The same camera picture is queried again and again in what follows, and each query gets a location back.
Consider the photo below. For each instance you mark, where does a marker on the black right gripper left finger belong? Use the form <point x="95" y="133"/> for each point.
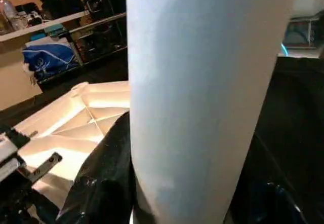
<point x="104" y="183"/>

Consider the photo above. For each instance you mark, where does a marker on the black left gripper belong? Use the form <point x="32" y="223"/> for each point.
<point x="20" y="158"/>

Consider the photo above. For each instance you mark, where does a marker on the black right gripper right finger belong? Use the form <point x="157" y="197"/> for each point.
<point x="268" y="193"/>

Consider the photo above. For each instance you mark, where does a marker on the white plastic table top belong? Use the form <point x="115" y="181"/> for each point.
<point x="76" y="117"/>

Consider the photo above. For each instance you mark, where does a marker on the white plastic table leg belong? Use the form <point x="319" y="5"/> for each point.
<point x="202" y="82"/>

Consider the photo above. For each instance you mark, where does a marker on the black mat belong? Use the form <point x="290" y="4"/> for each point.
<point x="293" y="97"/>

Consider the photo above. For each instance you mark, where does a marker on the blue shopping bag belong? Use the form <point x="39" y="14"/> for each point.
<point x="50" y="59"/>

